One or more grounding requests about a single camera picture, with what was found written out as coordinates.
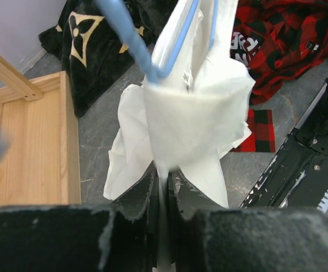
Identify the black beige floral blanket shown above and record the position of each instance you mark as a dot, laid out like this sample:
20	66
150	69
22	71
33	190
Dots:
89	50

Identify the red black plaid shirt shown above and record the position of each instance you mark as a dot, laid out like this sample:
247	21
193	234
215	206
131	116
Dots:
279	41

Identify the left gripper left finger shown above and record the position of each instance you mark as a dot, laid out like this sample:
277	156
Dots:
119	236

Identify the wooden clothes rack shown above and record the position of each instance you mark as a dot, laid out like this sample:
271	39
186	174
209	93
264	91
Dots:
38	123

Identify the white shirt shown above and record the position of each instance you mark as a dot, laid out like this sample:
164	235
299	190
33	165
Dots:
187	123

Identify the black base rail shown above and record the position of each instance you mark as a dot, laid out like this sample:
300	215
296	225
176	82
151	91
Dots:
297	175

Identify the blue wire hanger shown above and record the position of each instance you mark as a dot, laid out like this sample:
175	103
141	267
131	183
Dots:
184	32

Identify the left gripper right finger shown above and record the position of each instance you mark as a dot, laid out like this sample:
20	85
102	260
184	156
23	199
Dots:
208	237

